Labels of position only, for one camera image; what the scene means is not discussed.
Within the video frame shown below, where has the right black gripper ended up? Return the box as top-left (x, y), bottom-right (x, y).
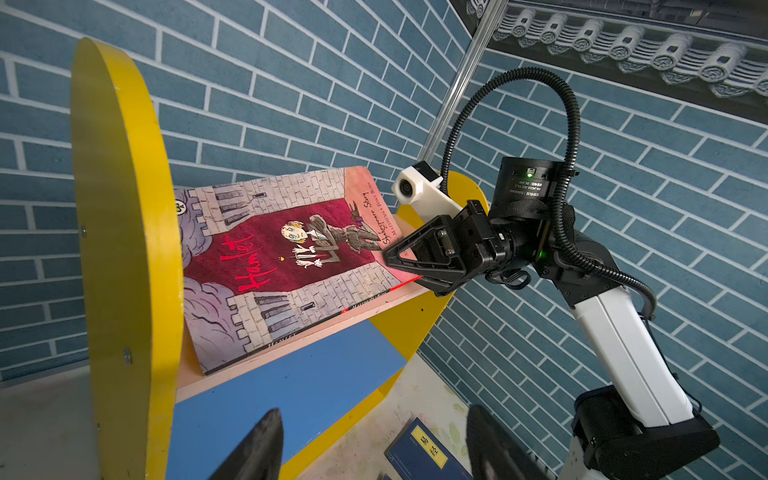
top-left (383, 200), bottom-right (516, 297)

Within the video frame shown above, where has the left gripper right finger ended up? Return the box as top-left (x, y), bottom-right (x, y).
top-left (466, 405), bottom-right (547, 480)

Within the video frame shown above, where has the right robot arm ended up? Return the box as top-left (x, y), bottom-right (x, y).
top-left (384, 157), bottom-right (720, 479)

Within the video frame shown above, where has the navy book far right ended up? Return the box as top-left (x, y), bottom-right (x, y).
top-left (384, 418), bottom-right (472, 480)

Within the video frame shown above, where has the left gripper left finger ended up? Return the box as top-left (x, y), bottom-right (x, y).
top-left (209, 408), bottom-right (284, 480)

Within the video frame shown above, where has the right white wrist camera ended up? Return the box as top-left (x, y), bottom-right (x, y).
top-left (392, 161), bottom-right (461, 223)

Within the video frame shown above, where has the yellow pink blue bookshelf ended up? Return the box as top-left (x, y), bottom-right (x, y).
top-left (70, 37), bottom-right (490, 480)

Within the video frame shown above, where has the Hamlet picture book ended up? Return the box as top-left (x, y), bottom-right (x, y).
top-left (175, 166), bottom-right (415, 375)

